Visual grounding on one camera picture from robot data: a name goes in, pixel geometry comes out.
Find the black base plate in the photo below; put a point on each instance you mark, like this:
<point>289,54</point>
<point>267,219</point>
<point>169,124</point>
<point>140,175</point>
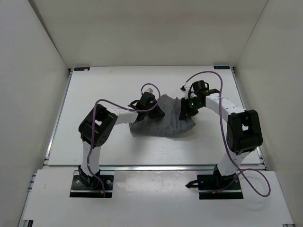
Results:
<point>82,189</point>
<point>217,187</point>

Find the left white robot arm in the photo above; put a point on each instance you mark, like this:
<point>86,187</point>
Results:
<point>98,124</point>

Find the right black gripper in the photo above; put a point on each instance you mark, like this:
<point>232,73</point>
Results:
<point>185,112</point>

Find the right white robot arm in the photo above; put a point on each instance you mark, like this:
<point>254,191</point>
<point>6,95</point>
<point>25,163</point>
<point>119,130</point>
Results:
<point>243,134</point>

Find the grey pleated skirt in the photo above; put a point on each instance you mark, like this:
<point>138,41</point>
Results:
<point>167,126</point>

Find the blue corner label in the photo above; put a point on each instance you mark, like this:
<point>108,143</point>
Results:
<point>81,68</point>
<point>221,67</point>

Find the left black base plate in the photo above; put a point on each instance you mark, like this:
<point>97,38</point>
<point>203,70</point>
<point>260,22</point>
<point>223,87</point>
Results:
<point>82,189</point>

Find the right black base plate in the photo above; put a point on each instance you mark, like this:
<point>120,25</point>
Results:
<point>217,187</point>

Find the right blue corner label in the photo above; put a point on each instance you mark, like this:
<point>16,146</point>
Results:
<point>221,67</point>

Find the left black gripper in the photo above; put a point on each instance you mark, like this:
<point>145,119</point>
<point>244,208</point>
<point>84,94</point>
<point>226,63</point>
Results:
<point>157,113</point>

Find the left blue corner label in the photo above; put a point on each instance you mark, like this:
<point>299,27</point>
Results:
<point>81,68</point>

